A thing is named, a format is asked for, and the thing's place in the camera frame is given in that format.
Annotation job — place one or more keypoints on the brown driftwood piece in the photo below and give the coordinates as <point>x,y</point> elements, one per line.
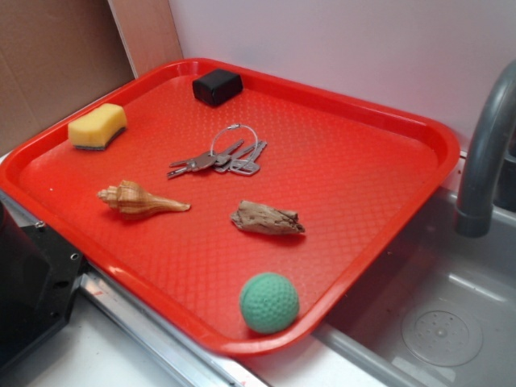
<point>267,220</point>

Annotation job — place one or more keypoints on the silver key bunch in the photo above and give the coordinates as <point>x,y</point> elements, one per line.
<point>234,159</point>

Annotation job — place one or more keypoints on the green dimpled ball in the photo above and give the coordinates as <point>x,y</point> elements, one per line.
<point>269,303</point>

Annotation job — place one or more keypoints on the black rectangular box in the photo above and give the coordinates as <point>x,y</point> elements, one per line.
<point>217,87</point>

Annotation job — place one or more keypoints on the brown spiral seashell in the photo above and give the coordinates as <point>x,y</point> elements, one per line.
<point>133,202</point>

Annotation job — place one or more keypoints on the red plastic tray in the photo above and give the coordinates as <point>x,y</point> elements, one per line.
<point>355,173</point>

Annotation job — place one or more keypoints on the yellow dish sponge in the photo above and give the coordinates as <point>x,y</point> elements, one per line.
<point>98,128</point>

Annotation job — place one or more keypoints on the grey plastic sink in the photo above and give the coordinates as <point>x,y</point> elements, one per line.
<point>435,308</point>

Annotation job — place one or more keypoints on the grey toy faucet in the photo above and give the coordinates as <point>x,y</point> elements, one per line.
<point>488,178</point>

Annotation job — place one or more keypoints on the brown cardboard panel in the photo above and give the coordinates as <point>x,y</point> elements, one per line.
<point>59,56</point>

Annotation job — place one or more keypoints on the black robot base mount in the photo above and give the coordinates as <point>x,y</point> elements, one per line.
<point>40,274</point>

